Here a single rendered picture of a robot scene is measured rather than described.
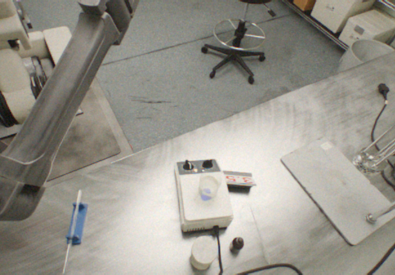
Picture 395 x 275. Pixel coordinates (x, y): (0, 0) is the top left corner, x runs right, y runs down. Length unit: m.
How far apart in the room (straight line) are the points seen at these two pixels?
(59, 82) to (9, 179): 0.17
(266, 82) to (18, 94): 1.71
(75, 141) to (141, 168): 0.63
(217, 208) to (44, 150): 0.41
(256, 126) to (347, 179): 0.32
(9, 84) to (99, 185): 0.61
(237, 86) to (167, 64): 0.59
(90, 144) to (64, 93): 0.90
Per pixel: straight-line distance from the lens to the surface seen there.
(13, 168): 0.48
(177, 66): 2.29
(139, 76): 2.20
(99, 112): 1.50
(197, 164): 0.80
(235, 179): 0.82
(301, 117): 1.07
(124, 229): 0.77
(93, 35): 0.53
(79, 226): 0.79
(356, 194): 0.97
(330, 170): 0.97
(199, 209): 0.69
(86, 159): 1.35
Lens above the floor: 1.48
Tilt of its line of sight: 54 degrees down
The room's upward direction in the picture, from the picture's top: 8 degrees clockwise
